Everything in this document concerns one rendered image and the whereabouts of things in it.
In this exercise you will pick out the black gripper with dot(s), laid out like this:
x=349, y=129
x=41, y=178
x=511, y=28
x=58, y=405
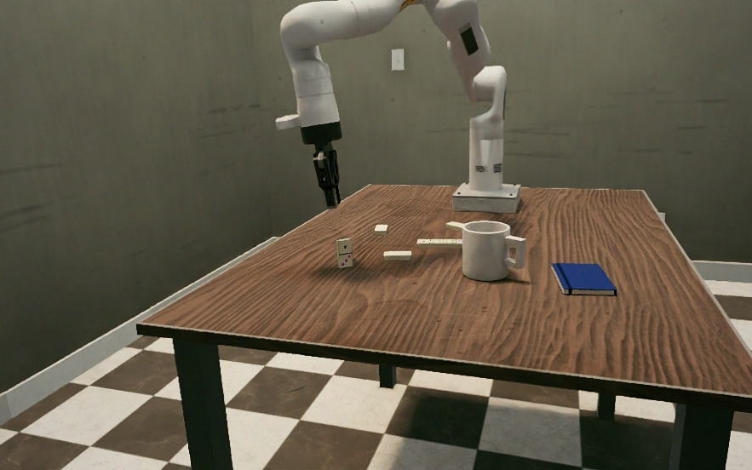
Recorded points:
x=325, y=158

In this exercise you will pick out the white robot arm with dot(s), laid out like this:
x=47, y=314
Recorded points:
x=310, y=24

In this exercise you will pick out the blue notebook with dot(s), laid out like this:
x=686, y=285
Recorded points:
x=582, y=279

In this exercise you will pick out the white mug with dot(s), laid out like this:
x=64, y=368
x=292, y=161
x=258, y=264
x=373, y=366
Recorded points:
x=485, y=256

